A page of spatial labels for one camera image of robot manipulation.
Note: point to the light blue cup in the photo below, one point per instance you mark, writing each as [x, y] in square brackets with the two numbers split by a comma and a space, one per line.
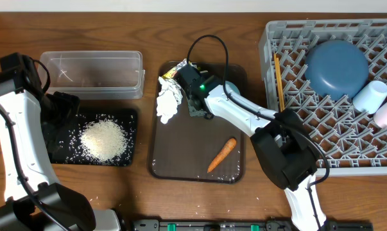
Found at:
[371, 97]

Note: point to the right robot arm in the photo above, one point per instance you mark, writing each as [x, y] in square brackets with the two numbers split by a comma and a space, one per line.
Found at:
[285, 152]

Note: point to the clear plastic bin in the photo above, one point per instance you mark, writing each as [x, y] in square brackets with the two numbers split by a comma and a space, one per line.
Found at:
[94, 74]

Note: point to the foil snack wrapper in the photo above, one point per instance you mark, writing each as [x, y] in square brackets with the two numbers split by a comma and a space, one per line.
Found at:
[171, 74]

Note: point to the large blue plate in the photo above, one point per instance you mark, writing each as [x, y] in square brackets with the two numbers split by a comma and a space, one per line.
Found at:
[336, 68]

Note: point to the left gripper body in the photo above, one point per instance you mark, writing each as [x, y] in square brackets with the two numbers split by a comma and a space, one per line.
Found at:
[56, 109]

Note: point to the orange carrot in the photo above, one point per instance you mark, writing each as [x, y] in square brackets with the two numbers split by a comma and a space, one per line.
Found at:
[224, 152]

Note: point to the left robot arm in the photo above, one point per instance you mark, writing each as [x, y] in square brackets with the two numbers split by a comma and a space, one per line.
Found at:
[34, 197]

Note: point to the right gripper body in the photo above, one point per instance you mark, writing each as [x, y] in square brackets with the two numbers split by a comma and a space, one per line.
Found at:
[191, 110]

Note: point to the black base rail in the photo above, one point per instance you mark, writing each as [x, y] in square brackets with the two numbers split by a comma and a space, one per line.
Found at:
[156, 225]

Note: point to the grey dishwasher rack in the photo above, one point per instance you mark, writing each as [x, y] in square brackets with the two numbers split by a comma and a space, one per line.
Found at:
[353, 144]

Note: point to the brown serving tray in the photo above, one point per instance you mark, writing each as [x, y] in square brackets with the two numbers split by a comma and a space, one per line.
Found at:
[183, 149]

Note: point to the pile of white rice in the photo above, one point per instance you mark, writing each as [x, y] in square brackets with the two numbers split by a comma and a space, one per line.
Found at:
[103, 139]

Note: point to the black waste tray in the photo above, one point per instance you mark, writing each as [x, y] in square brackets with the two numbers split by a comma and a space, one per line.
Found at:
[129, 141]

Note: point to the white napkin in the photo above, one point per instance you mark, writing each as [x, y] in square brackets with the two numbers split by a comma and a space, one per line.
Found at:
[168, 100]

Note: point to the light blue bowl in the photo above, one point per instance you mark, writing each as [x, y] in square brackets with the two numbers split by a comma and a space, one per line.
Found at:
[231, 87]

